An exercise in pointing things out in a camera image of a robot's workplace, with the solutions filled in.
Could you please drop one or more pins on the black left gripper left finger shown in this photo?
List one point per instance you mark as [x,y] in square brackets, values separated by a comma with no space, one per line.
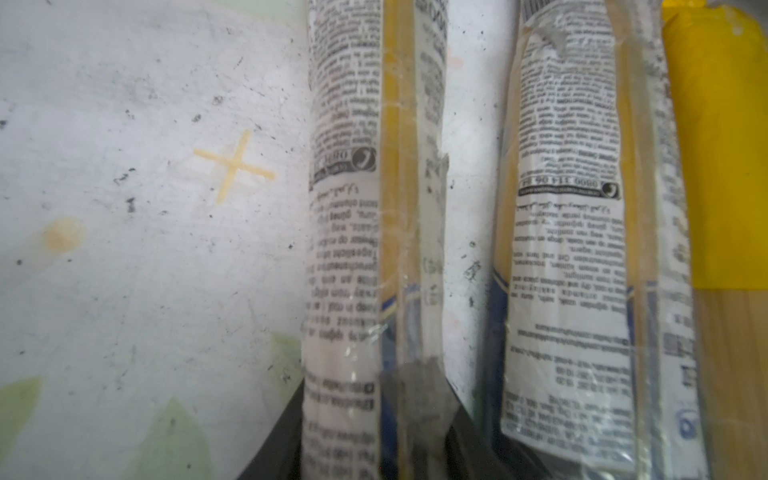
[279,458]

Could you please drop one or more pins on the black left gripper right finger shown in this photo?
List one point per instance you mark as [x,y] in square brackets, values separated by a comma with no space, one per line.
[468,455]

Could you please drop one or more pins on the clear labelled spaghetti bag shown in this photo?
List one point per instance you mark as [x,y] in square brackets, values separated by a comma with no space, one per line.
[591,341]

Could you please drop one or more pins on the yellow spaghetti bag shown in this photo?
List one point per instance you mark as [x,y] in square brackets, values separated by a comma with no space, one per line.
[717,60]

